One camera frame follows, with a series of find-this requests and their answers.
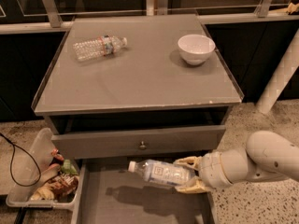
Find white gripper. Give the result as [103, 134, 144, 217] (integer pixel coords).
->
[174, 151, 233, 194]

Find blue plastic bottle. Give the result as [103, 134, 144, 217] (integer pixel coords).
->
[128, 160, 195, 187]

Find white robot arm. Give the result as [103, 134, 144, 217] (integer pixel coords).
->
[175, 131, 299, 193]

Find round metal drawer knob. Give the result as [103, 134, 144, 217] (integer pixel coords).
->
[138, 141, 147, 150]

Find grey open middle drawer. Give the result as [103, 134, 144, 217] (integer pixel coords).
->
[71, 157, 218, 224]

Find grey drawer cabinet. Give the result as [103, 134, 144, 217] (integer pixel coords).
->
[31, 13, 245, 224]

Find grey top drawer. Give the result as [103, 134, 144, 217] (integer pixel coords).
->
[52, 125, 225, 160]

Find clear plastic water bottle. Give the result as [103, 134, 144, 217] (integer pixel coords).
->
[73, 35, 128, 62]

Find white ceramic bowl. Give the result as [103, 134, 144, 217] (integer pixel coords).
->
[178, 35, 216, 65]

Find snack packets in bin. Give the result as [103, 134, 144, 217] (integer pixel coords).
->
[29, 148, 79, 201]

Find clear plastic bin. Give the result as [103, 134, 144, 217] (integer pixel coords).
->
[7, 128, 77, 211]

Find metal railing frame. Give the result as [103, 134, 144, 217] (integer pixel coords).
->
[0, 0, 299, 35]

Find black cable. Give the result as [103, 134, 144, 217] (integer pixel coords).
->
[0, 132, 42, 188]

